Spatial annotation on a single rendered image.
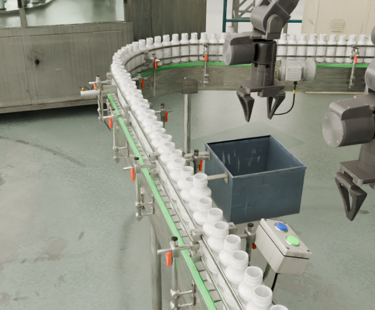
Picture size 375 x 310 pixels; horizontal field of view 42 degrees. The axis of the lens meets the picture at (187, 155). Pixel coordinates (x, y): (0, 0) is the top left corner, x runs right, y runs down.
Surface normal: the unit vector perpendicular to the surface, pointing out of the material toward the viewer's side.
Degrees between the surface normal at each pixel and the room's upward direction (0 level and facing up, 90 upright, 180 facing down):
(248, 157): 90
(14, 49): 90
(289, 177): 90
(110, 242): 0
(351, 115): 89
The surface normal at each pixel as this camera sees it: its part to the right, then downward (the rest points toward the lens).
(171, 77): 0.50, 0.39
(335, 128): -0.95, 0.12
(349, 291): 0.01, -0.89
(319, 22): 0.00, 0.46
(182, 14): 0.30, 0.43
